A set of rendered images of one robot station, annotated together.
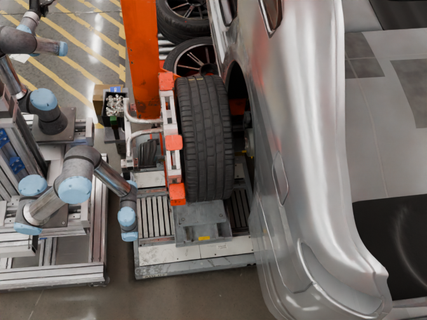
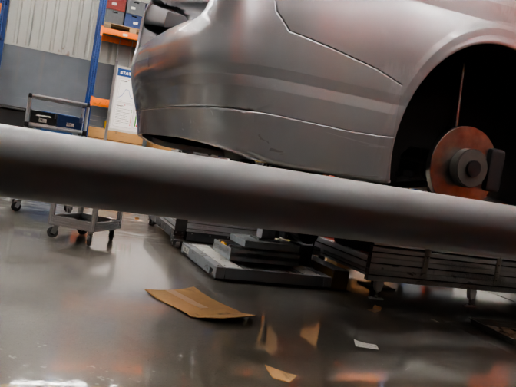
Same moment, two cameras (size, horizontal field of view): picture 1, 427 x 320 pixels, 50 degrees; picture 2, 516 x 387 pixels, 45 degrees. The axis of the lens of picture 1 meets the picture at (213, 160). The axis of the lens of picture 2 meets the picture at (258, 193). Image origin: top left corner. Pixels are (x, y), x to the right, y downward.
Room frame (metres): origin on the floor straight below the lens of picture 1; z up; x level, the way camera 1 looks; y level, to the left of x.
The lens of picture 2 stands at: (0.63, -4.08, 0.75)
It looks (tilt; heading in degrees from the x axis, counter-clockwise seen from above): 3 degrees down; 81
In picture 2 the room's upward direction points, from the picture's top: 9 degrees clockwise
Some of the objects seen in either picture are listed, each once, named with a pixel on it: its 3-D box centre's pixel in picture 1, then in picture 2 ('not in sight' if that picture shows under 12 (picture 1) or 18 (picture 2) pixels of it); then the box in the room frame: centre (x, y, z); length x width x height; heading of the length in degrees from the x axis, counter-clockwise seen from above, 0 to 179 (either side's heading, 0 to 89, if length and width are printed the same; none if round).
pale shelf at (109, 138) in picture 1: (117, 114); not in sight; (1.77, 0.66, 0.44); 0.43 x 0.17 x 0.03; 13
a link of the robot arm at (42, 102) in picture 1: (44, 103); not in sight; (1.39, 0.89, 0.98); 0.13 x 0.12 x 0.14; 86
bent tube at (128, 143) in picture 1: (145, 140); not in sight; (1.20, 0.33, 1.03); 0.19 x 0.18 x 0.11; 103
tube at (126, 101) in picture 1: (142, 106); not in sight; (1.40, 0.38, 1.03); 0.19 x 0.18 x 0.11; 103
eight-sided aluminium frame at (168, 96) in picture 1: (169, 141); not in sight; (1.33, 0.24, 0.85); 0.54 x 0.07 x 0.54; 13
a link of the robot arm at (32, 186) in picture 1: (34, 191); not in sight; (0.89, 0.79, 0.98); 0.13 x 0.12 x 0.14; 7
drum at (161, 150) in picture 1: (156, 143); not in sight; (1.31, 0.31, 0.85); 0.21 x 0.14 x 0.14; 103
